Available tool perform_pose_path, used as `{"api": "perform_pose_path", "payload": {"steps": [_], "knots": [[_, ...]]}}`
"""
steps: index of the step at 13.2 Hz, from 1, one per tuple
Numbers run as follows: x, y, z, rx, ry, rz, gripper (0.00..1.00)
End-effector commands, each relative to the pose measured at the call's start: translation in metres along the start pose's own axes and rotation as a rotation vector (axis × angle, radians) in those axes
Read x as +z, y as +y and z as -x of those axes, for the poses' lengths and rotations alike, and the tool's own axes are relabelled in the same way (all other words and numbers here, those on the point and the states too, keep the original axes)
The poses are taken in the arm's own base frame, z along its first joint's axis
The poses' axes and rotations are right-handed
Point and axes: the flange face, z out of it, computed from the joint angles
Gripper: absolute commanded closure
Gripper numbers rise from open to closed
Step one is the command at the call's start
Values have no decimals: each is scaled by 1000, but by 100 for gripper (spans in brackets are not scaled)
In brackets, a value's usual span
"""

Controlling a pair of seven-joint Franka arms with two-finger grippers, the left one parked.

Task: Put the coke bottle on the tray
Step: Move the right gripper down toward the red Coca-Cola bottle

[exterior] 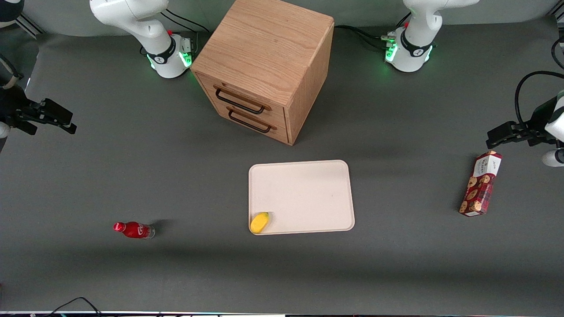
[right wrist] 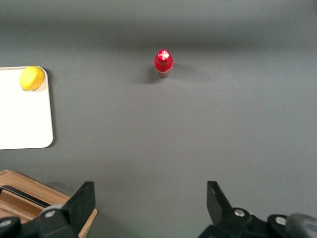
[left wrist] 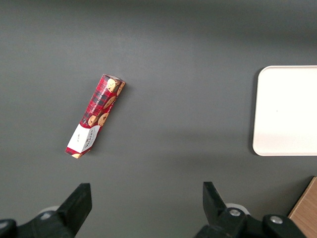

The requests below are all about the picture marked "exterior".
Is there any black arm base cable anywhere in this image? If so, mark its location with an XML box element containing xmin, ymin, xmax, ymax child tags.
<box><xmin>160</xmin><ymin>8</ymin><xmax>210</xmax><ymax>34</ymax></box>
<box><xmin>334</xmin><ymin>25</ymin><xmax>393</xmax><ymax>52</ymax></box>

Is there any thin black table-edge cable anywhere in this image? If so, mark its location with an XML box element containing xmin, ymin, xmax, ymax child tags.
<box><xmin>43</xmin><ymin>297</ymin><xmax>103</xmax><ymax>317</ymax></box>

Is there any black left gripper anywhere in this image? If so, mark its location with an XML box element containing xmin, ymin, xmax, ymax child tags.
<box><xmin>486</xmin><ymin>97</ymin><xmax>559</xmax><ymax>150</ymax></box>

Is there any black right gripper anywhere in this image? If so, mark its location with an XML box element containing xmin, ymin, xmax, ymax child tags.
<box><xmin>0</xmin><ymin>85</ymin><xmax>78</xmax><ymax>136</ymax></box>

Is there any yellow toy mango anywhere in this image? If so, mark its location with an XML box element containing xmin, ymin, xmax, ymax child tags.
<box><xmin>250</xmin><ymin>212</ymin><xmax>270</xmax><ymax>234</ymax></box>

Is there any black right arm base cable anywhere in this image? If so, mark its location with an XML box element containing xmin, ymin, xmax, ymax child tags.
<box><xmin>160</xmin><ymin>8</ymin><xmax>210</xmax><ymax>34</ymax></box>

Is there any beige plastic tray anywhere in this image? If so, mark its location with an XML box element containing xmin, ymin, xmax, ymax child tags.
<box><xmin>248</xmin><ymin>160</ymin><xmax>356</xmax><ymax>236</ymax></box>

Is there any red cookie box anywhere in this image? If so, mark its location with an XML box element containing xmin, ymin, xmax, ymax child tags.
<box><xmin>459</xmin><ymin>150</ymin><xmax>503</xmax><ymax>217</ymax></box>

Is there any black looped gripper cable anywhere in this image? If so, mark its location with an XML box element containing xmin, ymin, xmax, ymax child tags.
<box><xmin>515</xmin><ymin>70</ymin><xmax>564</xmax><ymax>129</ymax></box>

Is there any black metal drawer handle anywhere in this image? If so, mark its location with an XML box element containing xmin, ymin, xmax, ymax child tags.
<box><xmin>215</xmin><ymin>86</ymin><xmax>271</xmax><ymax>115</ymax></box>
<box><xmin>226</xmin><ymin>107</ymin><xmax>276</xmax><ymax>134</ymax></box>

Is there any aluminium frame profile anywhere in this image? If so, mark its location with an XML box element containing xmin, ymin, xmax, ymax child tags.
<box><xmin>17</xmin><ymin>12</ymin><xmax>45</xmax><ymax>38</ymax></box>

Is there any wooden drawer cabinet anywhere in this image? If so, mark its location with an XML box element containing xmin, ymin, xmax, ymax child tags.
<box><xmin>190</xmin><ymin>0</ymin><xmax>335</xmax><ymax>146</ymax></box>

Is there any black left arm base cable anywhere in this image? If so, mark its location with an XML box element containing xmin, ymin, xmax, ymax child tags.
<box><xmin>334</xmin><ymin>25</ymin><xmax>393</xmax><ymax>52</ymax></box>

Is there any red coke bottle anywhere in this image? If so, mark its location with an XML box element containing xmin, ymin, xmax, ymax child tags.
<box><xmin>113</xmin><ymin>221</ymin><xmax>156</xmax><ymax>240</ymax></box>

